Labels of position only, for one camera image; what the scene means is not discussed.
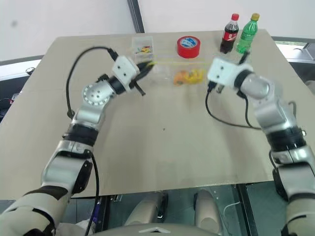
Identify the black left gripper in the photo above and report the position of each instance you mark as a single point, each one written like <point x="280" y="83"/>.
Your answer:
<point x="141" y="70"/>

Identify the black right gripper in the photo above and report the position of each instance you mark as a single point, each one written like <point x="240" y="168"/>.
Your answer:
<point x="219" y="89"/>

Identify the clear plastic zip bag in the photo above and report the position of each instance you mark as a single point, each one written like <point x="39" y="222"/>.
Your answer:
<point x="165" y="71"/>

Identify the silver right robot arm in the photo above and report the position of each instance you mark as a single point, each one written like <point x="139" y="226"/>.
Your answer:
<point x="268" y="108"/>

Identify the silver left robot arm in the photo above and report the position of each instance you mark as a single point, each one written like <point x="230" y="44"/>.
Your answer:
<point x="93" y="97"/>

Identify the colourful small pieces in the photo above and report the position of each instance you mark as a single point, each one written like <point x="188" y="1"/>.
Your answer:
<point x="144" y="50"/>

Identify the clear plastic box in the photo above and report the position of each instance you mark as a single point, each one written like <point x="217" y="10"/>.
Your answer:
<point x="142" y="41"/>

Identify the red tape roll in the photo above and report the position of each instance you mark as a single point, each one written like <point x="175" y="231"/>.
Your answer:
<point x="188" y="48"/>

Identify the cola bottle red cap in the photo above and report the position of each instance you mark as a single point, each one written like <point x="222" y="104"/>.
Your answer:
<point x="230" y="34"/>

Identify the green bottle yellow cap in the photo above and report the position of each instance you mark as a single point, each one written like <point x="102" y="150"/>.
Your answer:
<point x="247" y="34"/>

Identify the black vertical pillar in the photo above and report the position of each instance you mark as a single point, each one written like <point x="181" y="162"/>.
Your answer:
<point x="135" y="16"/>

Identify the dark side counter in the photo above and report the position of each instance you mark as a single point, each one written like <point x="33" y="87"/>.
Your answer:
<point x="295" y="50"/>

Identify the small black round item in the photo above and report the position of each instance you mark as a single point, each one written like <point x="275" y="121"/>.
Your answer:
<point x="30" y="70"/>

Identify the grey right robot leg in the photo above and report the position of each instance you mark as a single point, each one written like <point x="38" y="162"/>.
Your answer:
<point x="205" y="211"/>

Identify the grey robot leg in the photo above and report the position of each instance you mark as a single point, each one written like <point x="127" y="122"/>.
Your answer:
<point x="205" y="211"/>
<point x="145" y="209"/>

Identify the grey left robot leg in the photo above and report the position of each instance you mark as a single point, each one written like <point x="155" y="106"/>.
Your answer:
<point x="145" y="209"/>

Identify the black floor device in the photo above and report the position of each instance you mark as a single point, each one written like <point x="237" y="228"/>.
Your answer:
<point x="7" y="105"/>

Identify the grey robot torso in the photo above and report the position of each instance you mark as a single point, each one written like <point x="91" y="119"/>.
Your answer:
<point x="157" y="231"/>

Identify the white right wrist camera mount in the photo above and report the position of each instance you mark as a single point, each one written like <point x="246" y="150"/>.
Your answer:
<point x="221" y="70"/>

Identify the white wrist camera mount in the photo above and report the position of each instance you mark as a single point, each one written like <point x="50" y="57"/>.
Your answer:
<point x="221" y="70"/>
<point x="123" y="67"/>

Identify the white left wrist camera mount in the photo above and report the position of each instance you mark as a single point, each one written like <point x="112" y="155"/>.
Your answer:
<point x="123" y="67"/>

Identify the black table frame leg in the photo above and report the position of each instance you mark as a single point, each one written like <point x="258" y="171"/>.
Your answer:
<point x="243" y="209"/>

